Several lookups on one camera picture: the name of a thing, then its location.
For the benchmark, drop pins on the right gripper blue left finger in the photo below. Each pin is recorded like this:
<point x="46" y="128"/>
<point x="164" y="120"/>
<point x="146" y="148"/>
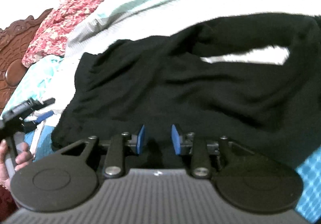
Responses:
<point x="140" y="139"/>

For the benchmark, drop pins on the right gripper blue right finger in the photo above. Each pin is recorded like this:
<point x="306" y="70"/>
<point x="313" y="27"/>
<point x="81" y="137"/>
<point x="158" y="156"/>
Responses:
<point x="176" y="137"/>

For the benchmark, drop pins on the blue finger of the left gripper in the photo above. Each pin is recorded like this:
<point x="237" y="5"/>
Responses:
<point x="44" y="116"/>

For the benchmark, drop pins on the black pants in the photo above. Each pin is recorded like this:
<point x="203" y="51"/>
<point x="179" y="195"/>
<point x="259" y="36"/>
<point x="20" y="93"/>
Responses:
<point x="253" y="78"/>

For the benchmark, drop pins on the carved wooden headboard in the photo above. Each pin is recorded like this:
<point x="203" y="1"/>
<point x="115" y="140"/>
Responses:
<point x="15" y="40"/>

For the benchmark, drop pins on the patterned teal beige bedsheet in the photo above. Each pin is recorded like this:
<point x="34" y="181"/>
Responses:
<point x="137" y="19"/>

